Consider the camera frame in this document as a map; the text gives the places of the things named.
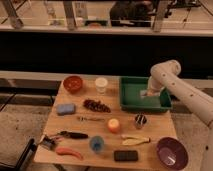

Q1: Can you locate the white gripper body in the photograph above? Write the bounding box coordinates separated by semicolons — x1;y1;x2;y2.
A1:
147;84;163;96

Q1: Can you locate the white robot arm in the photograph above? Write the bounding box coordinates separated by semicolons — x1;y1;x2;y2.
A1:
148;60;213;171

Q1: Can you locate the green plastic tray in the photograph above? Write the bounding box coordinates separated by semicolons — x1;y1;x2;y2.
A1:
119;76;172;113

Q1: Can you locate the small metal cup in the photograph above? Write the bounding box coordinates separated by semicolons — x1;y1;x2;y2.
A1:
135;114;147;129

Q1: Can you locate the white plastic cup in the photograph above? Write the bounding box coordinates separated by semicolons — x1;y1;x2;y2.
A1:
95;77;108;94

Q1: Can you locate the orange fruit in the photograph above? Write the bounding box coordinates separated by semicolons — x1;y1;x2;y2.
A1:
107;118;120;133

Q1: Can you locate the bunch of dark grapes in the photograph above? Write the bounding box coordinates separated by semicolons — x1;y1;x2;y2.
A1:
83;99;111;113

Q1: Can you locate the yellow banana peel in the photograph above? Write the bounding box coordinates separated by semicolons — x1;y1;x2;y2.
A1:
121;134;151;146

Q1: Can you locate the purple bowl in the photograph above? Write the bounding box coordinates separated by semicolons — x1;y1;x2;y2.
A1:
156;137;189;171

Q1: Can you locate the black remote control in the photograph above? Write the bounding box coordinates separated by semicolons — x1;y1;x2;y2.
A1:
114;150;138;161

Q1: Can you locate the red-brown bowl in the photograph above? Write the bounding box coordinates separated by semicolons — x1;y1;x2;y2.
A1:
63;76;83;93

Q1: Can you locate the blue cup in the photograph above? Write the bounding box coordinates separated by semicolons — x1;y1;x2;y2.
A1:
89;136;104;153

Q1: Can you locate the blue sponge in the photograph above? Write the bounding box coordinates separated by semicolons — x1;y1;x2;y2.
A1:
56;104;76;116

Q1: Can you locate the red chili pepper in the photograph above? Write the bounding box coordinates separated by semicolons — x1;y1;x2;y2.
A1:
55;147;83;160

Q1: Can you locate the black chair part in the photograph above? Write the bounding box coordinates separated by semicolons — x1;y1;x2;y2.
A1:
0;138;38;171

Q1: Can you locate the black handled brush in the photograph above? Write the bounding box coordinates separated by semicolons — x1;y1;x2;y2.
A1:
49;131;89;139

